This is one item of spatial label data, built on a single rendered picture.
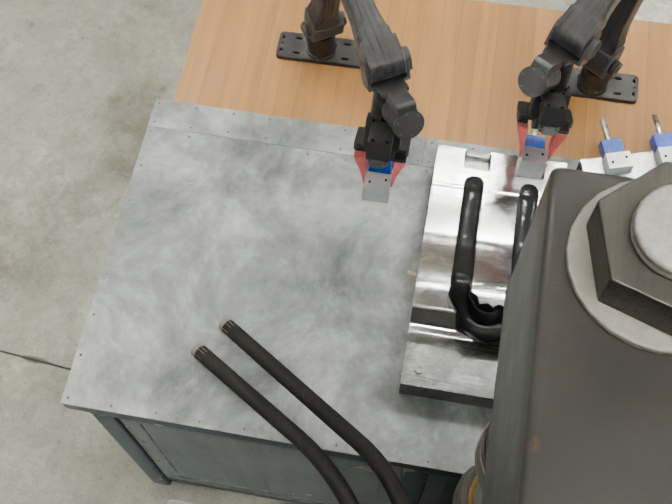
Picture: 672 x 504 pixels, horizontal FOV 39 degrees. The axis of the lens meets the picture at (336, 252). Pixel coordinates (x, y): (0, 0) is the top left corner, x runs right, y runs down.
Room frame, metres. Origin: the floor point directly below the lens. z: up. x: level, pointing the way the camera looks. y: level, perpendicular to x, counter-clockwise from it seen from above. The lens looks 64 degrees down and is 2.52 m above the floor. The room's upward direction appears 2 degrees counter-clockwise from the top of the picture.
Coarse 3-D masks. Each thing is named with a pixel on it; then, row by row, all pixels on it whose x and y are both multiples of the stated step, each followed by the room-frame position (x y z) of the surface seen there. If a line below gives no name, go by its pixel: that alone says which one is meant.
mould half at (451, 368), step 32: (448, 160) 0.97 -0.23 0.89; (512, 160) 0.97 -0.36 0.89; (448, 192) 0.90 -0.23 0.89; (512, 192) 0.90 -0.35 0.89; (448, 224) 0.83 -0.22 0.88; (480, 224) 0.83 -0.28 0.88; (512, 224) 0.83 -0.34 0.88; (448, 256) 0.76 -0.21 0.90; (480, 256) 0.76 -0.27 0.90; (416, 288) 0.68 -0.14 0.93; (448, 288) 0.68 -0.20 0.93; (480, 288) 0.67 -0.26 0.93; (416, 320) 0.64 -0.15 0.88; (448, 320) 0.63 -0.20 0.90; (416, 352) 0.58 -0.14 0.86; (448, 352) 0.58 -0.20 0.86; (480, 352) 0.58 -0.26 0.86; (416, 384) 0.52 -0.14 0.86; (448, 384) 0.52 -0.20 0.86; (480, 384) 0.52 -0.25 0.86
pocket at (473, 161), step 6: (468, 156) 0.99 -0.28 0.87; (474, 156) 0.99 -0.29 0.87; (480, 156) 0.99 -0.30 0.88; (486, 156) 0.99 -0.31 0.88; (468, 162) 0.98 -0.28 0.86; (474, 162) 0.98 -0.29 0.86; (480, 162) 0.98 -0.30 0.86; (486, 162) 0.98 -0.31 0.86; (474, 168) 0.97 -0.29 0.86; (480, 168) 0.97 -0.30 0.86; (486, 168) 0.97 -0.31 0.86
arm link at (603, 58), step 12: (624, 0) 1.21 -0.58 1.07; (636, 0) 1.20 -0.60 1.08; (612, 12) 1.21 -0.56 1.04; (624, 12) 1.20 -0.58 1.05; (636, 12) 1.21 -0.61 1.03; (612, 24) 1.20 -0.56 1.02; (624, 24) 1.19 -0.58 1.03; (612, 36) 1.18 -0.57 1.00; (624, 36) 1.19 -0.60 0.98; (600, 48) 1.18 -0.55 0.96; (612, 48) 1.17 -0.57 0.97; (624, 48) 1.19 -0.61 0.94; (588, 60) 1.18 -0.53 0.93; (600, 60) 1.16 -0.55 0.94; (612, 60) 1.16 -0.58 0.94; (600, 72) 1.15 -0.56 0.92
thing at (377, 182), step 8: (376, 168) 0.93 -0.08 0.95; (384, 168) 0.93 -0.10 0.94; (368, 176) 0.90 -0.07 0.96; (376, 176) 0.90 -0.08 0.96; (384, 176) 0.90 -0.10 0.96; (368, 184) 0.89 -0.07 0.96; (376, 184) 0.89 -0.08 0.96; (384, 184) 0.89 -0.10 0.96; (368, 192) 0.88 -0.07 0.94; (376, 192) 0.88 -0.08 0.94; (384, 192) 0.87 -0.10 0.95; (368, 200) 0.88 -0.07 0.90; (376, 200) 0.88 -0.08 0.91; (384, 200) 0.87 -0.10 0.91
